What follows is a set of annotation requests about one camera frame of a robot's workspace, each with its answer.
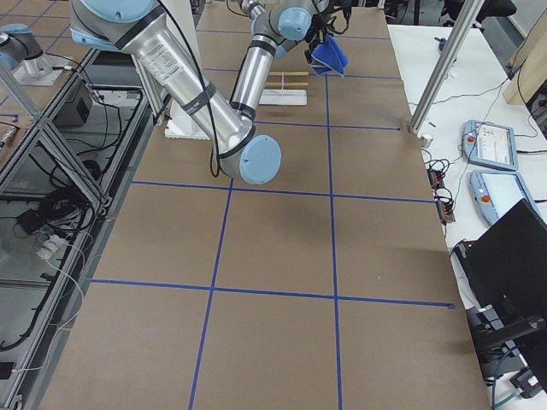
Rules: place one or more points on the blue teach pendant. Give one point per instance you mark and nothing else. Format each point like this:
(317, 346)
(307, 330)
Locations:
(490, 145)
(496, 192)

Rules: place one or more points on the upper blue teach pendant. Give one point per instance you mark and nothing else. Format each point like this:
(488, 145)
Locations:
(490, 145)

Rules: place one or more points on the aluminium frame post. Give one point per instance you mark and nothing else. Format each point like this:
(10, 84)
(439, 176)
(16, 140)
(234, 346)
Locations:
(458, 34)

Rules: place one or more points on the white wooden towel rack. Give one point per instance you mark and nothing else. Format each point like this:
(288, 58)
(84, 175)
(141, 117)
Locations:
(286, 88)

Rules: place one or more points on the blue towel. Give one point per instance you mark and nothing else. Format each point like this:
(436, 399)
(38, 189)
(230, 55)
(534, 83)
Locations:
(328, 57)

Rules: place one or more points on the small metal cylinder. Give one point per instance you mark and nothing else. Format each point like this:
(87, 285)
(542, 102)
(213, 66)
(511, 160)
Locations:
(426, 140)

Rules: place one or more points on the lower blue teach pendant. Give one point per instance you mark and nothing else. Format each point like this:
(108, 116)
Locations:
(496, 192)

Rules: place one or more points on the black monitor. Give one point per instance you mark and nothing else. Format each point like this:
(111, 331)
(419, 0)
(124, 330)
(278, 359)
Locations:
(506, 270)

